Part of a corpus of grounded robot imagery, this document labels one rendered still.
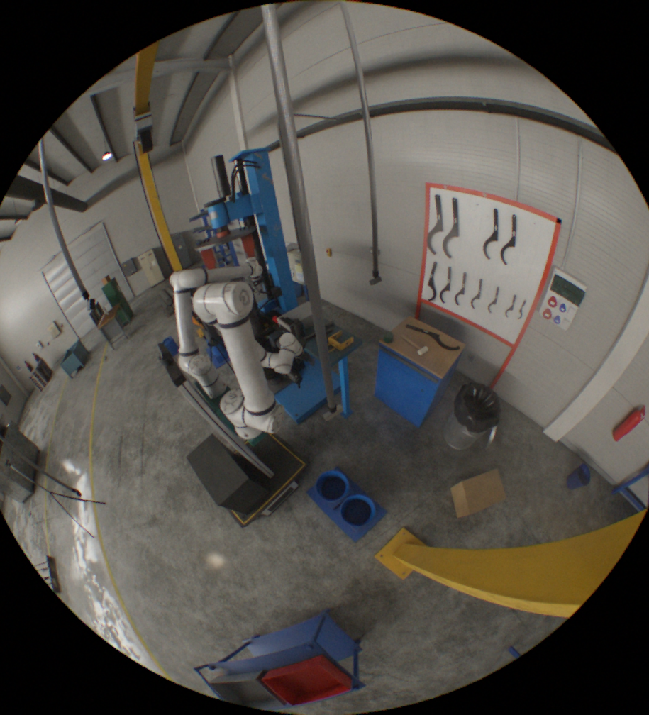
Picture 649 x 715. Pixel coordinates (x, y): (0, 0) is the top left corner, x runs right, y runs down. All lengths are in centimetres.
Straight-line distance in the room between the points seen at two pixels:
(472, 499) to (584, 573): 189
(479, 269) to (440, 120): 171
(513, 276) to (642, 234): 166
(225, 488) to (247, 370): 111
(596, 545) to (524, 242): 235
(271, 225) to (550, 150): 278
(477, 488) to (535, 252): 230
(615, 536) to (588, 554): 7
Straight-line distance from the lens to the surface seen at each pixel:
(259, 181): 217
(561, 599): 59
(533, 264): 256
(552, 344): 290
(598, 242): 265
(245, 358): 85
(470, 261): 268
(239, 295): 74
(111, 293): 908
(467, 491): 233
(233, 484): 175
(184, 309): 156
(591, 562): 58
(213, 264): 215
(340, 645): 244
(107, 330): 789
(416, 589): 253
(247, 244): 210
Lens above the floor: 235
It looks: 44 degrees down
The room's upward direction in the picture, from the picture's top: 9 degrees counter-clockwise
